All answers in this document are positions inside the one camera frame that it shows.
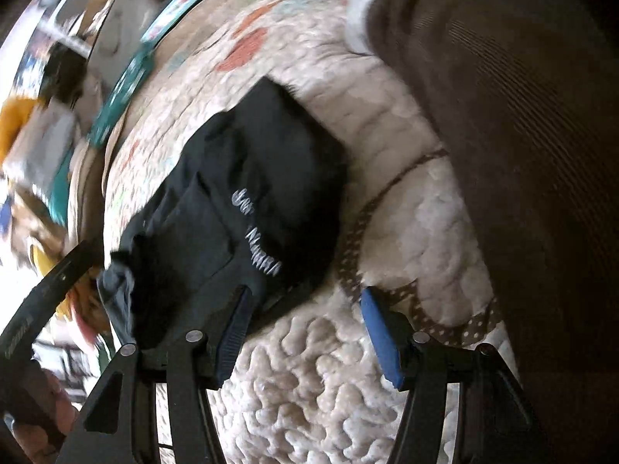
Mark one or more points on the black pants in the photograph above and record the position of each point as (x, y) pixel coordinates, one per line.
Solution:
(232, 203)

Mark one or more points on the person's grey sock foot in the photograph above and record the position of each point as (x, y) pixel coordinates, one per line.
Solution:
(367, 5)

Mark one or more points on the grey laptop bag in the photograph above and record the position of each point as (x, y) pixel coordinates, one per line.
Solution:
(121, 24)

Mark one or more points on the person's leg in brown trousers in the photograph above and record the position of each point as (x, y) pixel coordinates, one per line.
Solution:
(508, 154)

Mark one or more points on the light blue flat box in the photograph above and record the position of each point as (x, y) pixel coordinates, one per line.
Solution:
(174, 14)

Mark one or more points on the green cardboard box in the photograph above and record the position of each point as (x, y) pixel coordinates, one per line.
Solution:
(123, 92)

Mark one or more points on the teal cloth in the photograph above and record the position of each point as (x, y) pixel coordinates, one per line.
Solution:
(60, 188)

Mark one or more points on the yellow plastic bag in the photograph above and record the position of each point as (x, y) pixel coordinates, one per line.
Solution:
(17, 121)

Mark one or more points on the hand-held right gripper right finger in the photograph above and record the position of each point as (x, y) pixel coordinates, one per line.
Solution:
(382, 338)

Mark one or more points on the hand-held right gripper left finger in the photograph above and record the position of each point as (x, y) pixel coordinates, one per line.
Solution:
(234, 333)

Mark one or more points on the quilted patchwork blanket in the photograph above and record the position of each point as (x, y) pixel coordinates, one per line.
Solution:
(300, 396)

